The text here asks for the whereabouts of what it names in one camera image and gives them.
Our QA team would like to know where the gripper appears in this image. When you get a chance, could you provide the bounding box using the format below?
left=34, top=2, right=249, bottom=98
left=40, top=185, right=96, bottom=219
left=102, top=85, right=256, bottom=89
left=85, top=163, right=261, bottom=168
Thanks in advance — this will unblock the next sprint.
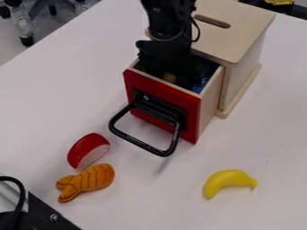
left=134, top=31, right=198, bottom=89

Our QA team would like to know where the drawer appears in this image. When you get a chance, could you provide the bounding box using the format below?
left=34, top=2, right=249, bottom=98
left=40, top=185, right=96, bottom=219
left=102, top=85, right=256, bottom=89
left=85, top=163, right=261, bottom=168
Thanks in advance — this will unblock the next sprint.
left=106, top=56, right=226, bottom=158

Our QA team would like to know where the yellow toy banana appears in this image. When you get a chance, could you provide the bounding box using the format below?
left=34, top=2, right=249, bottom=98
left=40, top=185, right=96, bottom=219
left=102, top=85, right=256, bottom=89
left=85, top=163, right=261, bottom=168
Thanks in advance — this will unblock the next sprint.
left=201, top=169, right=259, bottom=200

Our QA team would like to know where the yellow toy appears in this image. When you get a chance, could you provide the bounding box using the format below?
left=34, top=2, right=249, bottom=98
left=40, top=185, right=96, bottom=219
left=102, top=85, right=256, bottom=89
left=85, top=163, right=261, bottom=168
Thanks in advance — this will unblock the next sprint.
left=162, top=72, right=178, bottom=84

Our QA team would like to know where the blue toy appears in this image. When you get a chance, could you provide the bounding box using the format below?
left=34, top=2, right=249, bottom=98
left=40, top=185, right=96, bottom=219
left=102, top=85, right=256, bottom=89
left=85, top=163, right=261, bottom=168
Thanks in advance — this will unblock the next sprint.
left=190, top=66, right=220, bottom=94

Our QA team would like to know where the cabinet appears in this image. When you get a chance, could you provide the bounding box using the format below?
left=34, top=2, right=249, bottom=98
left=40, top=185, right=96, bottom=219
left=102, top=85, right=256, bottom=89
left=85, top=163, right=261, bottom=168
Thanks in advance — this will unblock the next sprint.
left=145, top=0, right=277, bottom=119

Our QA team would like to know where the red toy cheese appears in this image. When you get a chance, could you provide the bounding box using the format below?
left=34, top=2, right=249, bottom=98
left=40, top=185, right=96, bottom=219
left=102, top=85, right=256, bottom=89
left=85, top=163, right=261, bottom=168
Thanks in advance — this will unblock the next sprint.
left=66, top=132, right=112, bottom=171

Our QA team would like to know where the orange toy shrimp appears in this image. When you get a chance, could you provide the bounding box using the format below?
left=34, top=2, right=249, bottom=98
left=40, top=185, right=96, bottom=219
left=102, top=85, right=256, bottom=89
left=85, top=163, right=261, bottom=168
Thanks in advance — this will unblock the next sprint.
left=55, top=163, right=117, bottom=203

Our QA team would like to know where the office chair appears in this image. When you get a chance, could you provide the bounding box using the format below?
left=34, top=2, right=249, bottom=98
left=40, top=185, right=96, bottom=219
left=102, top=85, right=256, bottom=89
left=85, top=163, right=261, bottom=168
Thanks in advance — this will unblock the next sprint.
left=0, top=0, right=101, bottom=48

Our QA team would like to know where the black cable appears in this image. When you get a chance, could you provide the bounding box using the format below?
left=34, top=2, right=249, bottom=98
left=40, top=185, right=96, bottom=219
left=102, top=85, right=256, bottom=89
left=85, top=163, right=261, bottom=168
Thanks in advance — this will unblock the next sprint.
left=0, top=175, right=28, bottom=230

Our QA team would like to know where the black metal bracket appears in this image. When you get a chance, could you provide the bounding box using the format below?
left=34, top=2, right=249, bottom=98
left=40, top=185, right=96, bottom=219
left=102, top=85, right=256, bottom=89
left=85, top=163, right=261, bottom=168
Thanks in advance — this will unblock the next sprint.
left=0, top=191, right=83, bottom=230

